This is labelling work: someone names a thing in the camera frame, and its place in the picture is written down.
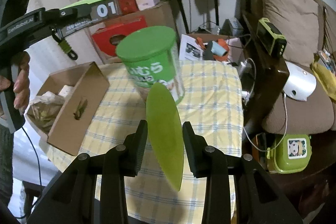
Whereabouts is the white round device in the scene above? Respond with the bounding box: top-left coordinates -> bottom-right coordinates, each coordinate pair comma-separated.
283,61 -> 317,101

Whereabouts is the red collection gift box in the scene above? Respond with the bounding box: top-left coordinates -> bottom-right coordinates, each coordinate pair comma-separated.
92,16 -> 147,57

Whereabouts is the white patterned cloth bag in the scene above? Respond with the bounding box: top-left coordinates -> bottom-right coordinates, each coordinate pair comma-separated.
28,85 -> 74,134

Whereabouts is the green carabiner clip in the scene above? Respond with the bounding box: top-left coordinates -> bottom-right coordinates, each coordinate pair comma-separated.
51,29 -> 78,61

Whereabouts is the green black radio device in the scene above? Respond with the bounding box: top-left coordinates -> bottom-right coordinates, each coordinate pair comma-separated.
257,18 -> 287,59

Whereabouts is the person's left hand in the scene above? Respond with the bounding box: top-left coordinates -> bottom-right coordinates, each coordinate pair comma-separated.
13,51 -> 30,114

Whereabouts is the green plastic leaf knife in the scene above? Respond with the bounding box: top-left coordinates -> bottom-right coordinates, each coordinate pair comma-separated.
146,83 -> 184,192

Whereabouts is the green lidded box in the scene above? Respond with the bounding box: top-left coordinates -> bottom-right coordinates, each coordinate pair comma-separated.
55,0 -> 122,39

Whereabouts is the brown sofa cushion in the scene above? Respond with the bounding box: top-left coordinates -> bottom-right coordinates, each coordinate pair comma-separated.
251,0 -> 335,134

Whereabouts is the yellow plaid tablecloth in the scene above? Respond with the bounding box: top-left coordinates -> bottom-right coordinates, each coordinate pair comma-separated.
39,60 -> 244,224

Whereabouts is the yellow cloth on sofa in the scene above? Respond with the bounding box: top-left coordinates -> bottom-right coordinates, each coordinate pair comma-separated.
310,61 -> 336,101

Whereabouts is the printed paper sheet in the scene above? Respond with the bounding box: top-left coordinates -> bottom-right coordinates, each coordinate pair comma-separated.
179,34 -> 209,61

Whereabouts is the large brown cardboard box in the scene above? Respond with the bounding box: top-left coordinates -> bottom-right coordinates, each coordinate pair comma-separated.
105,0 -> 180,64

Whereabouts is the green lunch box sticker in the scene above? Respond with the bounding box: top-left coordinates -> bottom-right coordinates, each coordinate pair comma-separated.
266,135 -> 311,174

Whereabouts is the white charging cable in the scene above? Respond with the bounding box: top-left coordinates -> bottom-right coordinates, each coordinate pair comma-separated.
243,58 -> 289,153

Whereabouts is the green labelled plastic jar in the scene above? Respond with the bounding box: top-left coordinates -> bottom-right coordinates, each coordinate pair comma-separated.
116,26 -> 185,103

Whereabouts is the blue grey hair dryer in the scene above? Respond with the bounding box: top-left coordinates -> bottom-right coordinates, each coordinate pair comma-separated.
203,41 -> 228,61

